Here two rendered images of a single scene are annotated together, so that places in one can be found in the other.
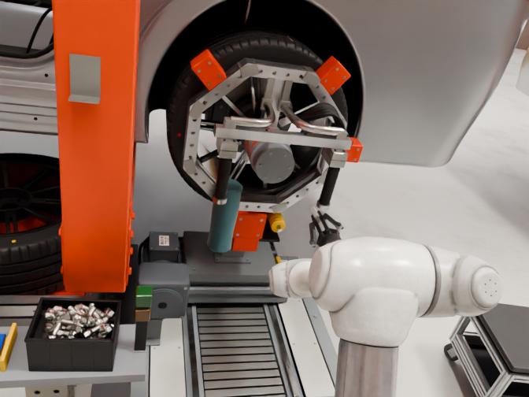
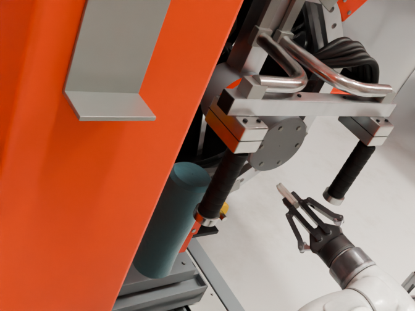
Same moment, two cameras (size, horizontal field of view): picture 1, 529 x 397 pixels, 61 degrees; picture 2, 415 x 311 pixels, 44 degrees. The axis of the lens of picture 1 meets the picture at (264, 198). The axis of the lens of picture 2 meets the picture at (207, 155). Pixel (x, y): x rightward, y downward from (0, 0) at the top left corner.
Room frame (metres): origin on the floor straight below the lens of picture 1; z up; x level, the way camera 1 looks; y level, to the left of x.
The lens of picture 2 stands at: (0.56, 0.50, 1.29)
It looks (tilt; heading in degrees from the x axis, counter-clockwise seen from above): 31 degrees down; 332
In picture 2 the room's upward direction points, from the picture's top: 25 degrees clockwise
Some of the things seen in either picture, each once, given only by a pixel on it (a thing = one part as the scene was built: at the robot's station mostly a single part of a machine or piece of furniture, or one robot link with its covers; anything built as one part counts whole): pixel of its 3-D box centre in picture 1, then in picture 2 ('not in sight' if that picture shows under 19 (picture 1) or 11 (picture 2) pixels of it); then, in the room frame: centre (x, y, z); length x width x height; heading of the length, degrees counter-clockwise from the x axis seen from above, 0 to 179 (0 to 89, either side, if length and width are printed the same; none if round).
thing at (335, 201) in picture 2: (328, 186); (350, 170); (1.27, -0.19, 0.83); 0.04 x 0.04 x 0.16
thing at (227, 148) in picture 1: (227, 143); (236, 123); (1.19, 0.14, 0.93); 0.09 x 0.05 x 0.05; 18
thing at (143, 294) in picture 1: (143, 296); not in sight; (0.82, 0.24, 0.64); 0.04 x 0.04 x 0.04; 18
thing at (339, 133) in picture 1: (313, 109); (341, 51); (1.36, -0.09, 1.03); 0.19 x 0.18 x 0.11; 18
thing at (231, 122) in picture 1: (251, 102); (266, 41); (1.29, 0.10, 1.03); 0.19 x 0.18 x 0.11; 18
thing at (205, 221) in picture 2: (223, 178); (222, 183); (1.17, 0.13, 0.83); 0.04 x 0.04 x 0.16
